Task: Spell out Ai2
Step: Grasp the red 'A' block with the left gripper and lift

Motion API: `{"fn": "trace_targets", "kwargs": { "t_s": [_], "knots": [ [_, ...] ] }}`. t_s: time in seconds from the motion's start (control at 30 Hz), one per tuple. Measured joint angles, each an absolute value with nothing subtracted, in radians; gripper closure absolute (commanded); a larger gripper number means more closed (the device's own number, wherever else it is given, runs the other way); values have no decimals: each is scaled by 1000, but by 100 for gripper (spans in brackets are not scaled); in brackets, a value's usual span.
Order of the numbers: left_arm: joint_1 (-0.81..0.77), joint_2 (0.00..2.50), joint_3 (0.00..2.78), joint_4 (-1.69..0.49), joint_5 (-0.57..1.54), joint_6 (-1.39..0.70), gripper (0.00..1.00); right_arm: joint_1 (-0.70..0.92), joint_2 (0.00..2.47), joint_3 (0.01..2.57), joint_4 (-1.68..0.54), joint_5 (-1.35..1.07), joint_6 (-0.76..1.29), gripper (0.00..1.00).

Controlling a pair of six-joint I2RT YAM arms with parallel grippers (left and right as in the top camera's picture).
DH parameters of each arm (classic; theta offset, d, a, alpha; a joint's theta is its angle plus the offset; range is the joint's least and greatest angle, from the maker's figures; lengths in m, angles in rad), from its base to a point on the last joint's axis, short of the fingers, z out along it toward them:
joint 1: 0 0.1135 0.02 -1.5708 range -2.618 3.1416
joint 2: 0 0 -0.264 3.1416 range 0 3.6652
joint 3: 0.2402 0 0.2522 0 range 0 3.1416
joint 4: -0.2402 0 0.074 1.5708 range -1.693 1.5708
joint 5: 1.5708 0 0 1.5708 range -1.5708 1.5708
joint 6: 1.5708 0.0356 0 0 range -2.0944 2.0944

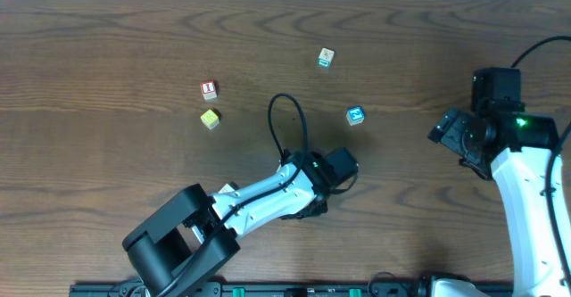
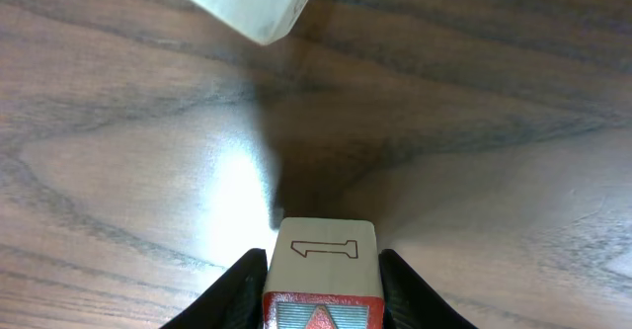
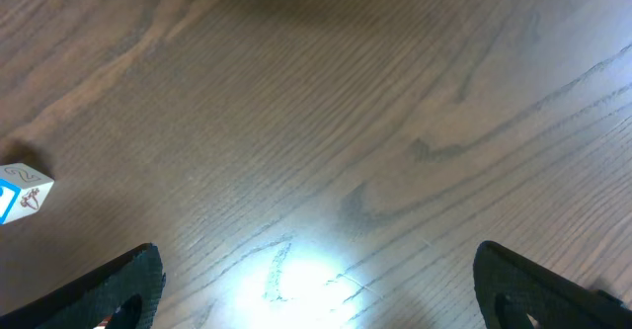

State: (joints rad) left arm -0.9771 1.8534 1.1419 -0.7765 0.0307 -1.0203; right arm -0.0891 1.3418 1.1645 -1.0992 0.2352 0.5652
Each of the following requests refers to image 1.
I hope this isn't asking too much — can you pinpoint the blue number 2 block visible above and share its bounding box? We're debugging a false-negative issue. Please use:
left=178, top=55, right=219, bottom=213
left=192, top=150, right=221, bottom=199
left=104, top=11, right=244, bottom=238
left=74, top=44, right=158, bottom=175
left=346, top=106, right=365, bottom=126

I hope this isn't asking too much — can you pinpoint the plain cream block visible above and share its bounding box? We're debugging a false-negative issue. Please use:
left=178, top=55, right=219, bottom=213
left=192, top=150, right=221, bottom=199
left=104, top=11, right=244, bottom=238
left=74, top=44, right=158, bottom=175
left=219, top=183, right=237, bottom=194

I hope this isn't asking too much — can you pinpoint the red letter I block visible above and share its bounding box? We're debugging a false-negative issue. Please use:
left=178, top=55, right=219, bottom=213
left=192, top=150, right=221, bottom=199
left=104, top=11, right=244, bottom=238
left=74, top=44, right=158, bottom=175
left=200, top=80, right=218, bottom=100

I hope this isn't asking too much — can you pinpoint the yellow wooden block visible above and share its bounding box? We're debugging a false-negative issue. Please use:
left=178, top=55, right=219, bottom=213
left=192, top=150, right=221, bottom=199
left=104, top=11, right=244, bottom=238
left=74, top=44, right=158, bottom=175
left=200, top=109, right=220, bottom=130

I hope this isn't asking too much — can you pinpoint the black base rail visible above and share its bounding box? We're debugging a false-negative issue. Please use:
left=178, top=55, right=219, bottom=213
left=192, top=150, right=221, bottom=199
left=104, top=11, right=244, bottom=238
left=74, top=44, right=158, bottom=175
left=69, top=280, right=514, bottom=297

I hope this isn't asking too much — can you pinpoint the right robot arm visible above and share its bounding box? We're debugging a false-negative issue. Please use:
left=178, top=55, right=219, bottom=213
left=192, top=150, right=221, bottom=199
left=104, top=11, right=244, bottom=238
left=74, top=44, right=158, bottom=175
left=428, top=67, right=570, bottom=296

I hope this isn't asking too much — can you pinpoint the green picture block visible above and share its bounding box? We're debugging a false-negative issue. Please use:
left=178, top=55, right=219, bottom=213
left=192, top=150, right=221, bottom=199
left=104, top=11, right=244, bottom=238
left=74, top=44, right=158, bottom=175
left=318, top=47, right=335, bottom=68

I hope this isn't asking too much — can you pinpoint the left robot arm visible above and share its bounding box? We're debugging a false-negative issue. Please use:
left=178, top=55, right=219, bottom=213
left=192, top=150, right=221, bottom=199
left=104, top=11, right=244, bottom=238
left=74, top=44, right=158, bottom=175
left=122, top=148, right=359, bottom=296

